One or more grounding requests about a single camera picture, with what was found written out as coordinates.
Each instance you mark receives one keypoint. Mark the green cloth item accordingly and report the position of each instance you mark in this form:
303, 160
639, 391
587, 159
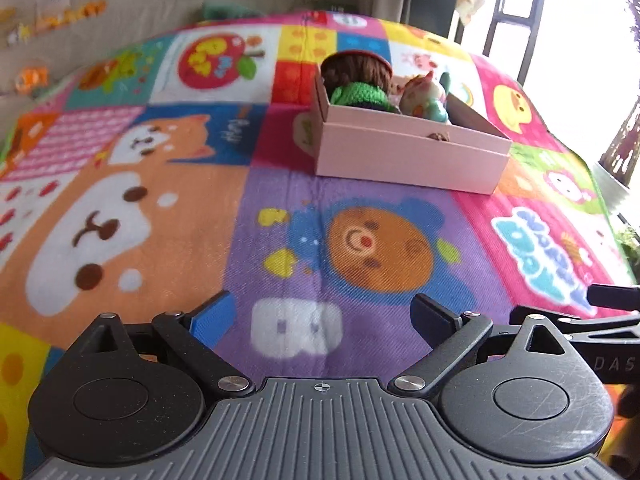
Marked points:
227, 11

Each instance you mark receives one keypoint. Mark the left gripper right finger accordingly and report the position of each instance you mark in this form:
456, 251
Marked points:
454, 339

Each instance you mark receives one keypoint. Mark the orange plush toy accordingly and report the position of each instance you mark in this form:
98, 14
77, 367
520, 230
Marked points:
30, 79

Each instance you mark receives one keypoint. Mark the teal round toy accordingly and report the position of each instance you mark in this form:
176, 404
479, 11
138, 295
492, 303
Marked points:
426, 97

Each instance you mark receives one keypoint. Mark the yellow plush toys row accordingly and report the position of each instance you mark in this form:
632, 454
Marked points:
22, 33

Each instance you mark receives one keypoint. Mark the brown haired green doll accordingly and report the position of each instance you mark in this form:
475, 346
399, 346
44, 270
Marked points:
357, 78

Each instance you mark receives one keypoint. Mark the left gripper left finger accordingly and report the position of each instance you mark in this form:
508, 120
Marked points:
187, 341

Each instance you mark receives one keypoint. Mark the colourful cartoon play mat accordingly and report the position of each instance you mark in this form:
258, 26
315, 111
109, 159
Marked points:
182, 166

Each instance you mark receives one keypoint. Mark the black window frame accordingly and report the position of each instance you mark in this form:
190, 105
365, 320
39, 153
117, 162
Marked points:
512, 35

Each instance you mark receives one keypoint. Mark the pink cardboard box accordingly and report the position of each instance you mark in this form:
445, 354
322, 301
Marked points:
468, 154

